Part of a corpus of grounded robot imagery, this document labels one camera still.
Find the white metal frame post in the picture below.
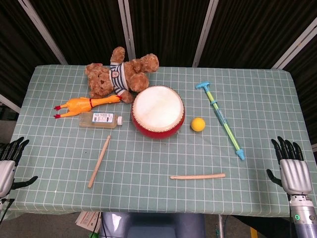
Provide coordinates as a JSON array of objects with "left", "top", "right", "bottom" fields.
[
  {"left": 271, "top": 31, "right": 317, "bottom": 69},
  {"left": 18, "top": 0, "right": 68, "bottom": 65},
  {"left": 192, "top": 0, "right": 220, "bottom": 68},
  {"left": 118, "top": 0, "right": 136, "bottom": 61},
  {"left": 0, "top": 94, "right": 21, "bottom": 114}
]

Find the printed white paper sheet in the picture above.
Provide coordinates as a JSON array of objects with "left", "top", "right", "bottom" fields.
[{"left": 75, "top": 211, "right": 102, "bottom": 234}]

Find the blue green water squirt toy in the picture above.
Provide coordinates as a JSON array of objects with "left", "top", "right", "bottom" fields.
[{"left": 195, "top": 81, "right": 246, "bottom": 161}]

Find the green checked tablecloth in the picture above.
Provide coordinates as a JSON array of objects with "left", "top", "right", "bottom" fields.
[{"left": 0, "top": 64, "right": 317, "bottom": 221}]

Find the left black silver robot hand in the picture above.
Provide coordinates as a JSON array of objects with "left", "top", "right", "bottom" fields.
[{"left": 0, "top": 136, "right": 39, "bottom": 199}]

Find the silver metal table leg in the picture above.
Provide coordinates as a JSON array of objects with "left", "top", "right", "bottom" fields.
[{"left": 215, "top": 214, "right": 225, "bottom": 238}]

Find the yellow rubber chicken toy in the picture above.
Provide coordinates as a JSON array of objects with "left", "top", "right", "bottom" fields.
[{"left": 53, "top": 95, "right": 122, "bottom": 119}]

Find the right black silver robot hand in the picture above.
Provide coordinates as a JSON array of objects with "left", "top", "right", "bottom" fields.
[{"left": 266, "top": 136, "right": 313, "bottom": 194}]

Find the clear plastic bottle white cap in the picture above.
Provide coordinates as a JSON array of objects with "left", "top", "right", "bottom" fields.
[{"left": 79, "top": 112, "right": 123, "bottom": 129}]

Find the blue grey robot torso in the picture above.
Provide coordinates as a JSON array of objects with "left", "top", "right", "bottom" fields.
[{"left": 100, "top": 212, "right": 206, "bottom": 238}]

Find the wooden drumstick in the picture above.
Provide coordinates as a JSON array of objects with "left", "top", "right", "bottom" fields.
[
  {"left": 88, "top": 135, "right": 111, "bottom": 188},
  {"left": 170, "top": 173, "right": 226, "bottom": 180}
]

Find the yellow ball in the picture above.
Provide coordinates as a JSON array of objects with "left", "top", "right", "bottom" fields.
[{"left": 191, "top": 117, "right": 206, "bottom": 132}]

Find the brown teddy bear striped shirt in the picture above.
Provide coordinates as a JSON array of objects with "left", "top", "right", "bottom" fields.
[{"left": 85, "top": 46, "right": 159, "bottom": 104}]

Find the red drum white skin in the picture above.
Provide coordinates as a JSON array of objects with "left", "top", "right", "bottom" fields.
[{"left": 131, "top": 85, "right": 186, "bottom": 139}]

